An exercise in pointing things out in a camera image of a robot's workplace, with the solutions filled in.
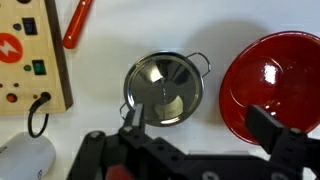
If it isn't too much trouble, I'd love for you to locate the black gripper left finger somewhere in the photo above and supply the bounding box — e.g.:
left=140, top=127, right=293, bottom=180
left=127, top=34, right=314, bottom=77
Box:
left=124, top=104, right=145, bottom=130

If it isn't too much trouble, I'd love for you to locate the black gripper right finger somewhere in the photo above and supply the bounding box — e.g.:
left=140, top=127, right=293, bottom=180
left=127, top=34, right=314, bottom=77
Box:
left=245, top=105, right=289, bottom=154

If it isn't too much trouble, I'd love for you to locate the white ceramic mug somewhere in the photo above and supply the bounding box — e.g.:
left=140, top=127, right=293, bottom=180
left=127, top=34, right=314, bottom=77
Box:
left=0, top=132, right=56, bottom=180

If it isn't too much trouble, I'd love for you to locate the red handled fork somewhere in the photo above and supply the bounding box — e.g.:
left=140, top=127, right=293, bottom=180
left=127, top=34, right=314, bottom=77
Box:
left=62, top=0, right=93, bottom=49

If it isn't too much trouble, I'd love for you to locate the red bowl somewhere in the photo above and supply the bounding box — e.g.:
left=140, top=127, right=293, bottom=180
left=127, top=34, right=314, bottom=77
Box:
left=219, top=31, right=320, bottom=144

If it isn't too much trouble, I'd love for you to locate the black loop cable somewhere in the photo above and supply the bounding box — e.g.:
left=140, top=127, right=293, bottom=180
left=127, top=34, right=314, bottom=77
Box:
left=27, top=92, right=52, bottom=139

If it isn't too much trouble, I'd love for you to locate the small steel pot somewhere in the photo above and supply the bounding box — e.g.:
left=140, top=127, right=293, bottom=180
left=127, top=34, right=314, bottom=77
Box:
left=119, top=50, right=212, bottom=128

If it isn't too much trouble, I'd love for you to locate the wooden switch busy board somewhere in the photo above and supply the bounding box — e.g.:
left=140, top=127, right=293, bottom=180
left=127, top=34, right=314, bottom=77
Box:
left=0, top=0, right=73, bottom=115

